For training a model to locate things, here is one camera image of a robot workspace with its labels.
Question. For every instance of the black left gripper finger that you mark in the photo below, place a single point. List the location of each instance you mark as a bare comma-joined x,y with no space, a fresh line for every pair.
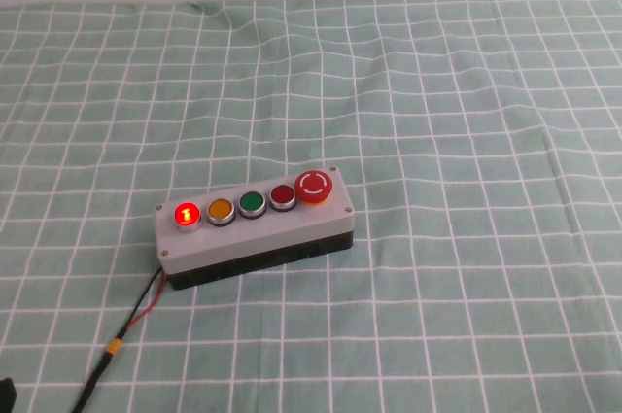
7,396

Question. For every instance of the red domed push button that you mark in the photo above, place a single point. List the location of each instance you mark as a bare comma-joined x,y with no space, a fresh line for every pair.
186,215

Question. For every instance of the yellow flat push button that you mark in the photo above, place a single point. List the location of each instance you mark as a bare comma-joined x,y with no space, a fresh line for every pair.
219,209

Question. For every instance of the grey black button control box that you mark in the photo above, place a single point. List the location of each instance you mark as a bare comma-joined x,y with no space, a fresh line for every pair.
272,233

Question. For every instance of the green flat push button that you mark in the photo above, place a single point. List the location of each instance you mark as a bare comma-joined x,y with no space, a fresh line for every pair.
251,202

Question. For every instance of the dark red flat push button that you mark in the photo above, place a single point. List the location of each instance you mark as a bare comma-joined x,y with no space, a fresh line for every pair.
283,195

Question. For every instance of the red emergency stop mushroom button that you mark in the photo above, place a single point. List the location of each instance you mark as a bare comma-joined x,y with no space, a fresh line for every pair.
313,184

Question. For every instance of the green white checkered tablecloth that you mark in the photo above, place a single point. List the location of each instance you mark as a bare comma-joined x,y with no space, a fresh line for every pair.
437,141

